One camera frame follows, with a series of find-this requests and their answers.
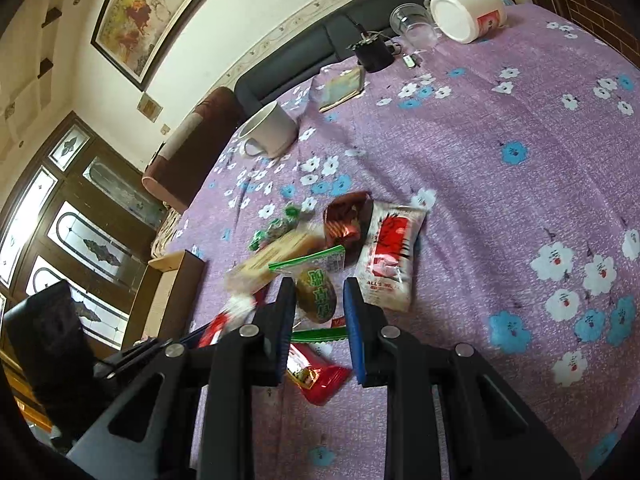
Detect bright red snack packet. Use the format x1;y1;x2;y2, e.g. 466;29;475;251
285;342;352;406

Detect green-edged clear snack packet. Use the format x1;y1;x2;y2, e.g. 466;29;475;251
268;245;347;344

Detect black chair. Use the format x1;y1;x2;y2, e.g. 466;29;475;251
2;280;97;413

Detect clear glass cup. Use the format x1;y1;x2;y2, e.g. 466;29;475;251
404;19;444;52
389;3;431;37

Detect dark red snack packet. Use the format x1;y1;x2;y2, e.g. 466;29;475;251
323;191;374;255

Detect black pot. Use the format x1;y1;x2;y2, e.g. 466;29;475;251
347;32;396;72

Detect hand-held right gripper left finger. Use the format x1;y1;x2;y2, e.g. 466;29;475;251
67;276;297;480

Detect beige cracker packet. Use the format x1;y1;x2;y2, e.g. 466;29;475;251
225;225;326;294

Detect white mug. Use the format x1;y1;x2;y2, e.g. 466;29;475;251
236;101;300;159

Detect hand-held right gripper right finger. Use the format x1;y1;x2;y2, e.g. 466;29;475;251
342;276;583;480

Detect beige woven basket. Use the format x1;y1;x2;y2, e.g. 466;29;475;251
151;209;189;262

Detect small gold wall frame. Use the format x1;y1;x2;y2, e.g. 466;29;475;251
137;92;164;122

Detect purple floral tablecloth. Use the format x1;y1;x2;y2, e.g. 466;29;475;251
150;2;640;480

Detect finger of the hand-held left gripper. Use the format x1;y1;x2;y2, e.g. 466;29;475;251
94;338;172;381

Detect dark wooden cabinet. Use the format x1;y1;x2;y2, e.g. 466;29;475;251
515;0;640;70

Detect wooden door with glass panels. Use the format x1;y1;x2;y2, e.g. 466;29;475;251
0;112;172;352

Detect white tub with red label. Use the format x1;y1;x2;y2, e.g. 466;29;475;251
430;0;509;44

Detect framed painting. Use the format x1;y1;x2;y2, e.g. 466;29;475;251
91;0;251;92

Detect green wrapped candy packet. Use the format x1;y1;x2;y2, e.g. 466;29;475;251
249;202;301;251

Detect black sofa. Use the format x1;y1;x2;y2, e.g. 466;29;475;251
235;0;517;111

